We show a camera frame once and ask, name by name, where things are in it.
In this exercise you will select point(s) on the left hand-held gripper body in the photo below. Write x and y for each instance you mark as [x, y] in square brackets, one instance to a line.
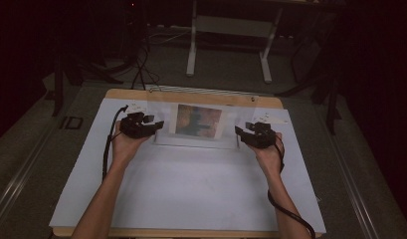
[134, 126]

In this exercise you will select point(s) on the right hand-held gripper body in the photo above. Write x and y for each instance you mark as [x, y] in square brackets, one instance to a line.
[262, 134]

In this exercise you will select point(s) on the clear acrylic photo frame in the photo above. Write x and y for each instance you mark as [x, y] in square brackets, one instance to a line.
[161, 113]

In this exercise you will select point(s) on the photo print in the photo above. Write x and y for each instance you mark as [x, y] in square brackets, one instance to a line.
[197, 121]

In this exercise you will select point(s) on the person's left hand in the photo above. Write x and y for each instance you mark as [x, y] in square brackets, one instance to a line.
[126, 147]

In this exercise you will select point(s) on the person's right hand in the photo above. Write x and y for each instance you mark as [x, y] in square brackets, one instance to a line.
[270, 157]

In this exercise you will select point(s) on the white table sheet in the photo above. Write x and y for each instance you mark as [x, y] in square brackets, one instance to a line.
[197, 186]

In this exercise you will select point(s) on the black metal stand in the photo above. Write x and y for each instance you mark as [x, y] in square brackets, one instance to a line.
[330, 99]
[58, 83]

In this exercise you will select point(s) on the aluminium floor rail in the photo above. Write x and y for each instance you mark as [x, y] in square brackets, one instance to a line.
[18, 186]
[350, 176]
[207, 90]

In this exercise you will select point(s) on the black rectangular floor bracket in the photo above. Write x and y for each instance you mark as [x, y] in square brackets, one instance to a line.
[71, 122]

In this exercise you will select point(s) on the white metal desk frame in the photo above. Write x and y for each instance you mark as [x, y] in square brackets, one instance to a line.
[191, 49]

